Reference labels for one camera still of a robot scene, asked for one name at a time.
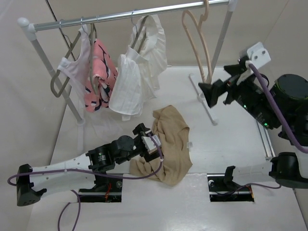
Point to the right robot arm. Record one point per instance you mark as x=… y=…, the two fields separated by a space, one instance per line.
x=283 y=106

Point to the silver white clothes rack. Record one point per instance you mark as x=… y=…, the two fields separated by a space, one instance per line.
x=30 y=29

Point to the white pleated blouse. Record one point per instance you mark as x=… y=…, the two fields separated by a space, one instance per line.
x=137 y=79

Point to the aluminium rail on table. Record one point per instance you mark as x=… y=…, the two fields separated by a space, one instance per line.
x=268 y=148

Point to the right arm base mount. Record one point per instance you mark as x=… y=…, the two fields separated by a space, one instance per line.
x=222 y=188

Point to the grey hanger with pink garment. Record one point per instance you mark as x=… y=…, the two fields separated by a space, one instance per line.
x=93 y=36

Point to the beige t shirt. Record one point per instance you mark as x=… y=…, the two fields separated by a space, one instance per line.
x=173 y=132

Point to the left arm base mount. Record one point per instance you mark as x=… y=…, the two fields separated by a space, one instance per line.
x=106 y=190

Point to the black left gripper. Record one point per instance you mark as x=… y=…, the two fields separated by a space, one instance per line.
x=138 y=132

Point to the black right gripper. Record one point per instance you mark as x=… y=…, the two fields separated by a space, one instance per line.
x=237 y=71

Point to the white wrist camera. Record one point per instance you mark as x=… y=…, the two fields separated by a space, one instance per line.
x=149 y=144
x=257 y=54

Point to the grey hanger with blouse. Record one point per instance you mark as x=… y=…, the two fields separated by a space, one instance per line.
x=138 y=33

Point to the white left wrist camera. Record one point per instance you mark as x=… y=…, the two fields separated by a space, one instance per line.
x=149 y=144

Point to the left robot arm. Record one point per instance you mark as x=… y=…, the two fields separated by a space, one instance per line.
x=89 y=170

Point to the pink patterned garment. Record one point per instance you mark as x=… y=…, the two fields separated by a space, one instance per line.
x=100 y=86

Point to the white tank top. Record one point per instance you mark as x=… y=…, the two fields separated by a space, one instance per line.
x=78 y=72

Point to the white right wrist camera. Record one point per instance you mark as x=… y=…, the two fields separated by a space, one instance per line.
x=257 y=54

